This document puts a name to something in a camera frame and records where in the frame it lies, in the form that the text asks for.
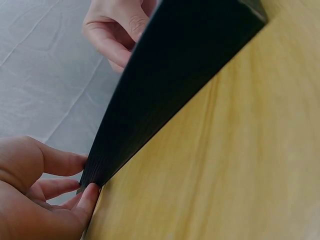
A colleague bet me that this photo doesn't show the person's left hand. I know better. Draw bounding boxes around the person's left hand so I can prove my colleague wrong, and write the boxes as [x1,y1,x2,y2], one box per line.
[0,135,101,240]

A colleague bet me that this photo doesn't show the person's right hand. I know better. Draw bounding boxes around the person's right hand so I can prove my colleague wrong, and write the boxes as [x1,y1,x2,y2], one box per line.
[82,0,161,74]

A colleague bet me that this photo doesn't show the black framed cork board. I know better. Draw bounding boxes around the black framed cork board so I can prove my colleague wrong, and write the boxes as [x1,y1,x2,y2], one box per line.
[76,0,269,196]

